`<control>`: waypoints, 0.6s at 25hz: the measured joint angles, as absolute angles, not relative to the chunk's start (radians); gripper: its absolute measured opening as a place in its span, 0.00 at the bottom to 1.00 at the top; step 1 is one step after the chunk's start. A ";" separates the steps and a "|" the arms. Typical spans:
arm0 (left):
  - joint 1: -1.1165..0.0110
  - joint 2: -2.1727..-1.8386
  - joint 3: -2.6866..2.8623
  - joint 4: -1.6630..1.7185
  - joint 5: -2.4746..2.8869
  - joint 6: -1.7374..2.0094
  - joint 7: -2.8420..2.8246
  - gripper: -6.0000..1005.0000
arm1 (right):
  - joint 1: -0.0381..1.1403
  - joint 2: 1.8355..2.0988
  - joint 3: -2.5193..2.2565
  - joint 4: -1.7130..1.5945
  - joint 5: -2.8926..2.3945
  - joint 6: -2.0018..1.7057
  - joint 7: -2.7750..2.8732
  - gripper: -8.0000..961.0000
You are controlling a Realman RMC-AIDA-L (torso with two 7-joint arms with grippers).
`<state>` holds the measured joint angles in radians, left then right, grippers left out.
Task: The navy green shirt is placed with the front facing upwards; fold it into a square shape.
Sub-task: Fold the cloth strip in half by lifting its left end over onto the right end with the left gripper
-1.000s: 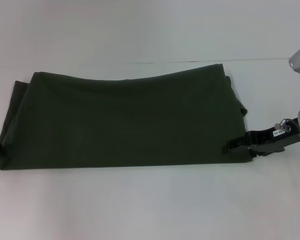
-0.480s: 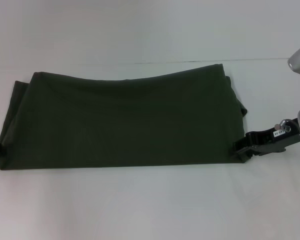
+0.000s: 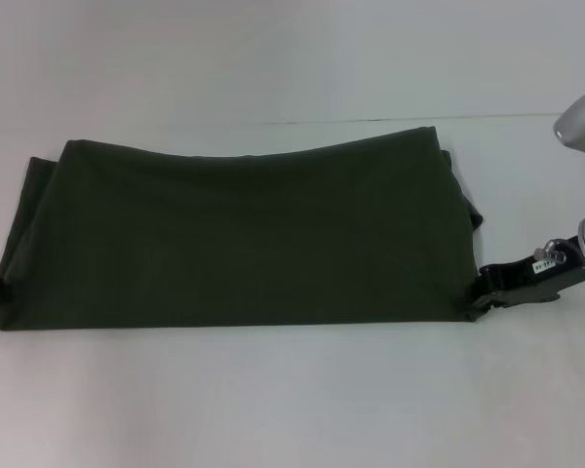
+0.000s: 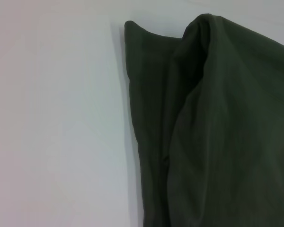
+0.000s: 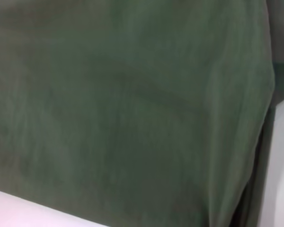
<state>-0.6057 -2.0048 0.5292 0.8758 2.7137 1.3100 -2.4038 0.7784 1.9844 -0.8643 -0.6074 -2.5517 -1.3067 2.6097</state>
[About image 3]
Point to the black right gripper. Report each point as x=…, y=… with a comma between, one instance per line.
x=531, y=280

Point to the dark green FREE t-shirt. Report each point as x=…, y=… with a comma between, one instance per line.
x=248, y=234

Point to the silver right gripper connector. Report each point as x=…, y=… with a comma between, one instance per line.
x=548, y=252

